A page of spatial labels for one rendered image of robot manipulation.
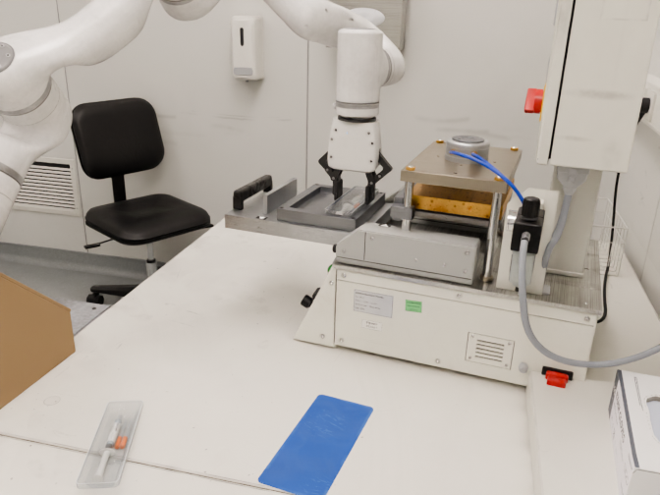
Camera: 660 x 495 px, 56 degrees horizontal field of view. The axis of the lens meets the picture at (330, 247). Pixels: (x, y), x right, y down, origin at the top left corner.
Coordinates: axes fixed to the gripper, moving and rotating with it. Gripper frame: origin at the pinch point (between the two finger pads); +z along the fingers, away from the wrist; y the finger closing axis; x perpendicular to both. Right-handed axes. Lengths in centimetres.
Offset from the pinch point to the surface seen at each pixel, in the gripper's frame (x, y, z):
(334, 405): -33.8, 9.3, 26.4
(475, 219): -10.2, 26.0, -1.4
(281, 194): -0.9, -15.7, 2.2
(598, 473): -40, 50, 22
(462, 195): -7.0, 22.7, -4.4
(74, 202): 126, -193, 65
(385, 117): 146, -35, 10
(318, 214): -10.0, -3.6, 2.1
